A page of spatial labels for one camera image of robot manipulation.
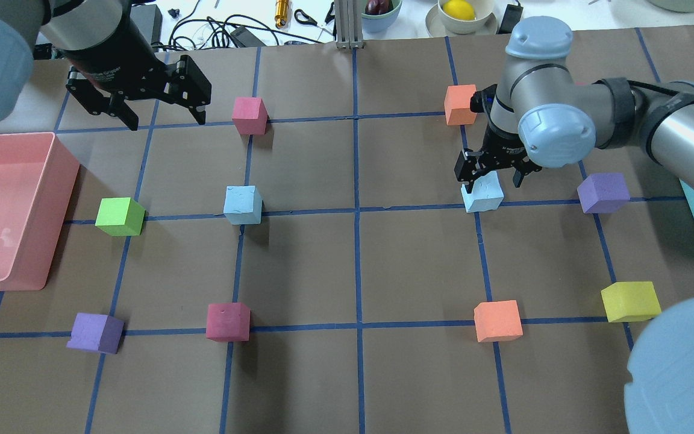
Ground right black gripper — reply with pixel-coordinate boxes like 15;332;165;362
454;130;542;194

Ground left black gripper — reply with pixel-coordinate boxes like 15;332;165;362
66;53;212;131

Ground light blue block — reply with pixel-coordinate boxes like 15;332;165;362
223;185;263;225
461;171;504;213

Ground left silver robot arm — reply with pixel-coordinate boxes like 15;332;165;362
0;1;212;131

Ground orange block front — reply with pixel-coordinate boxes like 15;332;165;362
444;83;477;126

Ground orange block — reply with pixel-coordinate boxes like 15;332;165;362
474;300;524;343
444;83;477;126

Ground pink block front left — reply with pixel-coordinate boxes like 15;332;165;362
232;96;268;136

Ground purple block near teal tray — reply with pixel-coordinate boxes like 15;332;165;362
577;172;631;214

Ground black power adapter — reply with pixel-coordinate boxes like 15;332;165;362
229;25;266;48

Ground green block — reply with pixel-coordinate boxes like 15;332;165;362
95;197;146;237

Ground orange block back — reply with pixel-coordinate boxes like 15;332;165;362
474;300;524;343

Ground brass cylinder tool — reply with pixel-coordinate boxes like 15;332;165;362
274;0;290;28

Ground cream bowl with lemon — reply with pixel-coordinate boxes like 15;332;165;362
426;1;498;37

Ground pink plastic tray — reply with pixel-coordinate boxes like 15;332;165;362
0;132;79;291

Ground black scissors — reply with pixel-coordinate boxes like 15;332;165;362
293;2;336;33

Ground blue bowl with fruit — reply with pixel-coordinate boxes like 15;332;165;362
359;1;403;33

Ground yellow block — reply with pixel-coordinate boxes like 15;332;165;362
600;282;663;323

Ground pink block back left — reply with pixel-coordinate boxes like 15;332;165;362
205;302;251;342

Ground purple block near pink tray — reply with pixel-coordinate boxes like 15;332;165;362
66;312;125;354

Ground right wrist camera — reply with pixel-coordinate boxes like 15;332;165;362
470;84;498;115

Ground aluminium frame post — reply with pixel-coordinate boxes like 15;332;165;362
333;0;364;49

